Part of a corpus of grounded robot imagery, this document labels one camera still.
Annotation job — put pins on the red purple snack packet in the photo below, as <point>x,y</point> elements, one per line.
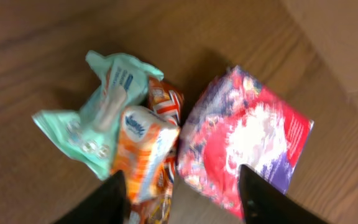
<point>239,121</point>

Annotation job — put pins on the teal snack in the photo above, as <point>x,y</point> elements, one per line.
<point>89,135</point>

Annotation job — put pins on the small orange juice carton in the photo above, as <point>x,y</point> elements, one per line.
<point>145,138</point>

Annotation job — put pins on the brown orange chocolate bar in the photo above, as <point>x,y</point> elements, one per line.
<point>166,101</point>

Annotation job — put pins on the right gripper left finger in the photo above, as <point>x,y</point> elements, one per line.
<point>105,205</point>

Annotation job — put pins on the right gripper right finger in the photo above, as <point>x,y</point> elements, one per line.
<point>262,203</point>

